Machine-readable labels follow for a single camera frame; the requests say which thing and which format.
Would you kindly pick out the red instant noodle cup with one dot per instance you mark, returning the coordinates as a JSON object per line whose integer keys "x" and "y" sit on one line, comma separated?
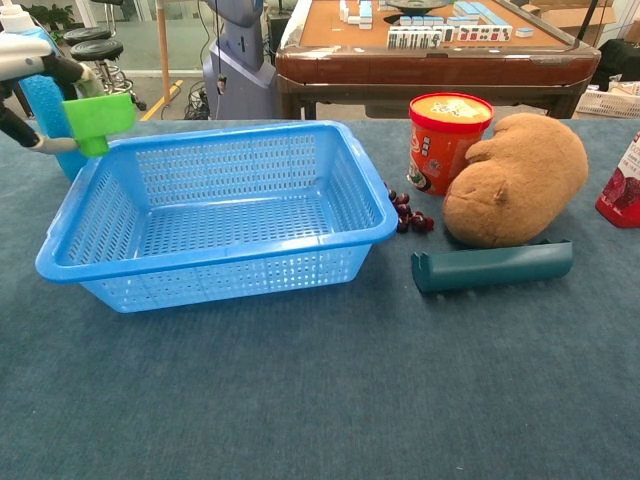
{"x": 440, "y": 145}

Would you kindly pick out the blue backed mahjong tile row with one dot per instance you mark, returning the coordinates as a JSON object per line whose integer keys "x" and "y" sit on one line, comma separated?
{"x": 422, "y": 21}

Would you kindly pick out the brown mahjong table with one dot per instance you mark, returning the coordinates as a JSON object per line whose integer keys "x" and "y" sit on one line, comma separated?
{"x": 425, "y": 67}

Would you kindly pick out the white plastic crate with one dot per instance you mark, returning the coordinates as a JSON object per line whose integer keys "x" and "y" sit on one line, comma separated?
{"x": 607, "y": 105}

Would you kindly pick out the long blue mahjong tile row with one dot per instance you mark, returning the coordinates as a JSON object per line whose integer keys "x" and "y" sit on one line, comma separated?
{"x": 475, "y": 11}

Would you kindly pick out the blue detergent bottle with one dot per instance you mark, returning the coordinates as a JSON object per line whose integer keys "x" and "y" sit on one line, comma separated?
{"x": 45, "y": 105}

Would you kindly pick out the blue perforated plastic basket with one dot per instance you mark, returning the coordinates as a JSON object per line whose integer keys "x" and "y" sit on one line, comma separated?
{"x": 125, "y": 262}

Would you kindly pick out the purple grape bunch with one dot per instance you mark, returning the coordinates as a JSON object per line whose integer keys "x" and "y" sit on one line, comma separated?
{"x": 405, "y": 210}

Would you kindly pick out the black round dish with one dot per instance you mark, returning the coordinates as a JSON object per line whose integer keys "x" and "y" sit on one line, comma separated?
{"x": 417, "y": 5}

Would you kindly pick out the dark green plastic holder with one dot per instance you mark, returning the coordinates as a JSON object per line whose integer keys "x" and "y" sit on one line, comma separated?
{"x": 490, "y": 272}

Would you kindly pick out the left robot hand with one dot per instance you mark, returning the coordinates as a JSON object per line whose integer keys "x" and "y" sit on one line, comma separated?
{"x": 25, "y": 55}

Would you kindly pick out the cardboard box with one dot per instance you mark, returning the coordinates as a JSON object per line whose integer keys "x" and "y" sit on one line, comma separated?
{"x": 580, "y": 16}

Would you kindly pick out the black stool with chrome base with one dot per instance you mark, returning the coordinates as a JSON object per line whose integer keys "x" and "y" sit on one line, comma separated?
{"x": 85, "y": 34}
{"x": 97, "y": 50}

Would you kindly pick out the stacked mahjong tiles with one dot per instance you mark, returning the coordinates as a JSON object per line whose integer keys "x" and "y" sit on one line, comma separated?
{"x": 364, "y": 11}

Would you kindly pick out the red snack packet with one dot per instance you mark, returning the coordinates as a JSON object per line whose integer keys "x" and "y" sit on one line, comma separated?
{"x": 622, "y": 200}

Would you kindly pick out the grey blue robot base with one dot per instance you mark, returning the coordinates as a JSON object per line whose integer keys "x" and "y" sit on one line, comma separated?
{"x": 240, "y": 85}

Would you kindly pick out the green potted plant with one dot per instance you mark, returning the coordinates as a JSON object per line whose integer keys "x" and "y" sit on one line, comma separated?
{"x": 50, "y": 15}

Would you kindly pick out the black bag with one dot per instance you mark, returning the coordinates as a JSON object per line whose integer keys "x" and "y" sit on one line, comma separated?
{"x": 620, "y": 60}

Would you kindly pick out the green plastic scraper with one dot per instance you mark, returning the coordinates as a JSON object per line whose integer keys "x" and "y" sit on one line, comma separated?
{"x": 100, "y": 117}

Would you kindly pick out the single mahjong tile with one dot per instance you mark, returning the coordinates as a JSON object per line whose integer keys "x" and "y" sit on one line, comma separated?
{"x": 523, "y": 32}

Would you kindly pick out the brown plush capybara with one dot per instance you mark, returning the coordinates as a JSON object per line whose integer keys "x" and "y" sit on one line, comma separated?
{"x": 520, "y": 180}

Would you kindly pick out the face-up mahjong tile row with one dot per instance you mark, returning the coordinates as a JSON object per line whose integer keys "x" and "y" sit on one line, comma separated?
{"x": 450, "y": 36}

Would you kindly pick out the wooden pole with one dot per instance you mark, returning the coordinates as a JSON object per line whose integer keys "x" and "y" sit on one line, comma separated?
{"x": 163, "y": 50}

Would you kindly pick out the teal table cloth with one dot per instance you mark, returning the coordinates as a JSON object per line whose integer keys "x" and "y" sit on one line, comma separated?
{"x": 300, "y": 390}

